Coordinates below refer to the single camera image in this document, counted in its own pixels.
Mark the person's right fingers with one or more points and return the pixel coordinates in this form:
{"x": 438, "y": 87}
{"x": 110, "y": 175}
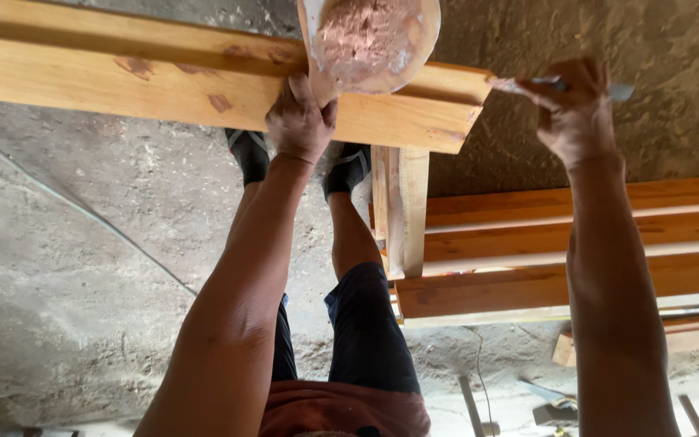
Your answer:
{"x": 568, "y": 76}

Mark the dark metal bar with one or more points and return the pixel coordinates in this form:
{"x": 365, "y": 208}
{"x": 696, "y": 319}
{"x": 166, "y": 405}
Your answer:
{"x": 693, "y": 416}

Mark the grey metal bar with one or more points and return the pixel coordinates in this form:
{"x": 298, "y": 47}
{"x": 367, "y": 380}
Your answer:
{"x": 472, "y": 406}

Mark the person's right hand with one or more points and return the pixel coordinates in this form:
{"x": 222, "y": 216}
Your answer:
{"x": 577, "y": 118}

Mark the person's black shoe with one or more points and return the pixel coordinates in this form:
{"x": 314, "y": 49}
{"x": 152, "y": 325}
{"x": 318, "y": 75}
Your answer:
{"x": 251, "y": 155}
{"x": 346, "y": 170}

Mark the person's right black shoe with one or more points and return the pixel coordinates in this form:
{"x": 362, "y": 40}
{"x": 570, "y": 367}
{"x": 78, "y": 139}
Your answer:
{"x": 346, "y": 170}

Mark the brown moulded wooden plank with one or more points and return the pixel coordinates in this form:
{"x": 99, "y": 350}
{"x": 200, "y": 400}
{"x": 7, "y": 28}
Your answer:
{"x": 507, "y": 243}
{"x": 489, "y": 294}
{"x": 507, "y": 203}

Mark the person's left hand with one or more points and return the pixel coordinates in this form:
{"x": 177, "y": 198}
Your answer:
{"x": 298, "y": 127}

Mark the person's red shirt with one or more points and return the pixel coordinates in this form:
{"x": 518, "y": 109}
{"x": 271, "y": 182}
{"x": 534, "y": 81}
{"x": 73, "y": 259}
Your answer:
{"x": 343, "y": 410}

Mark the person's left black shoe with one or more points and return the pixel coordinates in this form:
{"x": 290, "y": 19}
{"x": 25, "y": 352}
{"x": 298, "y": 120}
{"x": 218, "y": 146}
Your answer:
{"x": 251, "y": 155}

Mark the pink wood putty heap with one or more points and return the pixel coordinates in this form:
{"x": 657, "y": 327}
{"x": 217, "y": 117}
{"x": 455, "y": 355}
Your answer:
{"x": 364, "y": 39}

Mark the grey hand tool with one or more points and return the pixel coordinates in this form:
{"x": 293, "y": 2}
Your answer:
{"x": 553, "y": 405}

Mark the person's right leg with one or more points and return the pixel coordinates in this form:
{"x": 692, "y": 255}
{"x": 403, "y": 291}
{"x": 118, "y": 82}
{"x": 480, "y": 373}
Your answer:
{"x": 352, "y": 236}

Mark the person's dark shorts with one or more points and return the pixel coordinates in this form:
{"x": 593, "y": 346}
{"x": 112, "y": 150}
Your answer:
{"x": 367, "y": 328}

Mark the pale wooden trestle post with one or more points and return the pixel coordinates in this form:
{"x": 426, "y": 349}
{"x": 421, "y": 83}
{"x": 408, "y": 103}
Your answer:
{"x": 407, "y": 212}

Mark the round wooden putty board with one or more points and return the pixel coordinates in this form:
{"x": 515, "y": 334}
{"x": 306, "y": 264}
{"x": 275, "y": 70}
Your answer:
{"x": 410, "y": 54}

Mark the long moulded wooden plank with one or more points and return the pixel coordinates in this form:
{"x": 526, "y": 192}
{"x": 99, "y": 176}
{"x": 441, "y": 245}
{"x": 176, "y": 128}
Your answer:
{"x": 143, "y": 79}

